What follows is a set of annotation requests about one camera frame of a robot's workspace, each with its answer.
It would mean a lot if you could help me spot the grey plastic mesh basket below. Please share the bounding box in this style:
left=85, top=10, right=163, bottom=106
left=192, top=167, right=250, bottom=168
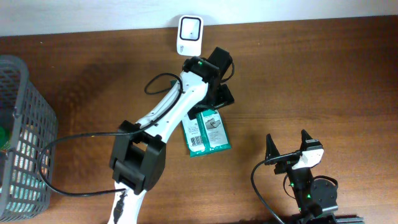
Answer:
left=1, top=55, right=58, bottom=222

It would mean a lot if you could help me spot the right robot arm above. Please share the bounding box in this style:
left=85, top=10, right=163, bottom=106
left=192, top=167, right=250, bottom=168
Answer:
left=265, top=129, right=364, bottom=224

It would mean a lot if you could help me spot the white barcode scanner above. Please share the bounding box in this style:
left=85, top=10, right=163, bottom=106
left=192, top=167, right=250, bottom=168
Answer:
left=177, top=15, right=204, bottom=57

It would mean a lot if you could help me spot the green wipes packet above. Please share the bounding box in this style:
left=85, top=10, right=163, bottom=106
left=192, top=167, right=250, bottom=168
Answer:
left=170, top=79, right=233, bottom=158

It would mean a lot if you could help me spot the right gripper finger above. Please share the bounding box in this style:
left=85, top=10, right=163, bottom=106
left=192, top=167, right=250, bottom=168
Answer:
left=265, top=134, right=280, bottom=165
left=300, top=129, right=315, bottom=151

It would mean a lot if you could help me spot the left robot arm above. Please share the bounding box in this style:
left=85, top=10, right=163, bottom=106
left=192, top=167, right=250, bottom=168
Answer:
left=108, top=47, right=234, bottom=223

